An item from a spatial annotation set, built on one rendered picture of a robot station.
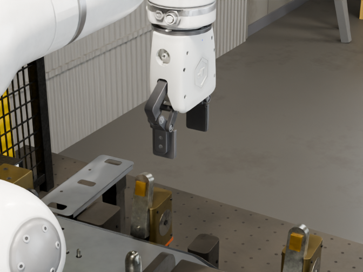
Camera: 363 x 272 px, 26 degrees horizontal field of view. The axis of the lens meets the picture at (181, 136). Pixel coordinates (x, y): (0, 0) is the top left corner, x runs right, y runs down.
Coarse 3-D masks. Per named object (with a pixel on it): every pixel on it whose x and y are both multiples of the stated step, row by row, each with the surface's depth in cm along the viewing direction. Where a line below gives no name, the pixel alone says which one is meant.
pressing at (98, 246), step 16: (64, 224) 168; (80, 224) 168; (80, 240) 163; (96, 240) 163; (112, 240) 163; (128, 240) 163; (144, 240) 163; (96, 256) 157; (112, 256) 157; (144, 256) 157; (176, 256) 157; (192, 256) 157
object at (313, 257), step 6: (312, 234) 156; (312, 240) 154; (318, 240) 154; (312, 246) 153; (318, 246) 153; (282, 252) 151; (312, 252) 151; (318, 252) 154; (282, 258) 151; (306, 258) 149; (312, 258) 150; (318, 258) 154; (282, 264) 152; (306, 264) 149; (312, 264) 151; (318, 264) 156; (282, 270) 152; (306, 270) 150; (312, 270) 152; (318, 270) 157
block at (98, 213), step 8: (88, 208) 178; (96, 208) 178; (104, 208) 178; (112, 208) 178; (80, 216) 175; (88, 216) 175; (96, 216) 175; (104, 216) 175; (112, 216) 176; (96, 224) 172; (104, 224) 173; (112, 224) 176; (120, 224) 180; (120, 232) 181
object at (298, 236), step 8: (288, 232) 149; (296, 232) 148; (304, 232) 147; (288, 240) 149; (296, 240) 147; (304, 240) 148; (288, 248) 148; (296, 248) 148; (304, 248) 148; (288, 256) 150; (296, 256) 149; (304, 256) 149; (288, 264) 150; (296, 264) 149
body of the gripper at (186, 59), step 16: (160, 32) 95; (176, 32) 94; (192, 32) 94; (208, 32) 98; (160, 48) 94; (176, 48) 93; (192, 48) 95; (208, 48) 99; (160, 64) 95; (176, 64) 94; (192, 64) 96; (208, 64) 100; (176, 80) 95; (192, 80) 97; (208, 80) 101; (176, 96) 95; (192, 96) 98
